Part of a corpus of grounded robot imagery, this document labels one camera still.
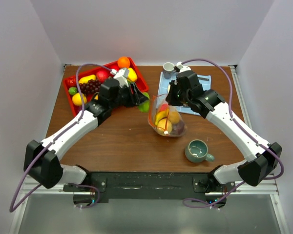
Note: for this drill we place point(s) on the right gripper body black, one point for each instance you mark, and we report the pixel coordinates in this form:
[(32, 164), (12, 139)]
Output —
[(175, 91)]

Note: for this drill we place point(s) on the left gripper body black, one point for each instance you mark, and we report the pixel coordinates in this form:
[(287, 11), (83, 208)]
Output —
[(122, 98)]

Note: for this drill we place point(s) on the peach toy fruit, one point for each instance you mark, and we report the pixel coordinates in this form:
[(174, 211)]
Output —
[(164, 107)]

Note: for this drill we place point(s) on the green bell pepper toy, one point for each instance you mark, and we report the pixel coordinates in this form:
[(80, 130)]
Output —
[(144, 108)]

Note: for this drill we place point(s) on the yellow banana toy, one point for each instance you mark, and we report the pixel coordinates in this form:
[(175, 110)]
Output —
[(159, 116)]

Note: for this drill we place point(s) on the orange yellow mango toy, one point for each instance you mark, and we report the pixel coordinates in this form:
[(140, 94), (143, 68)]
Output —
[(173, 117)]

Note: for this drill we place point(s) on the clear zip top bag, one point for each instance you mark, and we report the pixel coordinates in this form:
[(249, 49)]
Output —
[(156, 102)]

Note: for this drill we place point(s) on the yellow lemon toy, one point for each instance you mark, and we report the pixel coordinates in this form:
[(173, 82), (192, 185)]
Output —
[(164, 127)]

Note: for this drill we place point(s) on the dark red plum toy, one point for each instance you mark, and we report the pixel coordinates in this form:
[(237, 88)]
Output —
[(178, 128)]

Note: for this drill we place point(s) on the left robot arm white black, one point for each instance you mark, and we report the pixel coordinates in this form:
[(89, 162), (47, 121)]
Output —
[(42, 159)]

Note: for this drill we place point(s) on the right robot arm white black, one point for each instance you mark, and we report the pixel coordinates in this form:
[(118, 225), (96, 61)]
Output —
[(260, 156)]

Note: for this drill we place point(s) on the yellow pepper toy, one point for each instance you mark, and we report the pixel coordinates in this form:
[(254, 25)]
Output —
[(132, 76)]

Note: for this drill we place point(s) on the grey white cup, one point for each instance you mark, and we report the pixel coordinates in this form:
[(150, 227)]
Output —
[(169, 70)]

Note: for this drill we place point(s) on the purple grapes bunch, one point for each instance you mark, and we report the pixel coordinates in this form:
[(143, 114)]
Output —
[(90, 87)]

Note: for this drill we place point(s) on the red apple toy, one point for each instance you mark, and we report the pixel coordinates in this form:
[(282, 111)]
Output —
[(115, 67)]

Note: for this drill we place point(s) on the orange fruit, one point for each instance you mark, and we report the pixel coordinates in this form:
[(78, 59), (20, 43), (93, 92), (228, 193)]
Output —
[(123, 62)]

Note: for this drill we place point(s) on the red plastic tray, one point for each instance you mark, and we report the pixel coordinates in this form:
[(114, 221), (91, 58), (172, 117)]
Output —
[(141, 84)]

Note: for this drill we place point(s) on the yellow round fruit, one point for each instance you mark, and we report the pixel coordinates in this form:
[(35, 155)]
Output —
[(79, 99)]

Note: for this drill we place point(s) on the green lime toy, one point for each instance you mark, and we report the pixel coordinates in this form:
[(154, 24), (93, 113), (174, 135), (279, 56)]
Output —
[(73, 90)]

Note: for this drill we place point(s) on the green ceramic mug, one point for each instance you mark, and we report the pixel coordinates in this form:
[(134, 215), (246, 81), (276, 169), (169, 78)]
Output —
[(197, 151)]

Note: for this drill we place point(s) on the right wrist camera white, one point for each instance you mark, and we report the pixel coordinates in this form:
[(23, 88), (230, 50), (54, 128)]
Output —
[(179, 67)]

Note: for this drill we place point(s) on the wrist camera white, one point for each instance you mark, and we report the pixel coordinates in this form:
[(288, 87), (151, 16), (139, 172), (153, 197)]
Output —
[(179, 67), (121, 76)]

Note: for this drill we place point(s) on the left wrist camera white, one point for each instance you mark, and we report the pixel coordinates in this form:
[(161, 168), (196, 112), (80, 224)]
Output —
[(121, 76)]

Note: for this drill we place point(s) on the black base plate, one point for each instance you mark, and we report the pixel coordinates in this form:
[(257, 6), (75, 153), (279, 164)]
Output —
[(145, 185)]

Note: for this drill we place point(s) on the aluminium frame rail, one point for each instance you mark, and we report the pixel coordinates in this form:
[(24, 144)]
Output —
[(266, 187)]

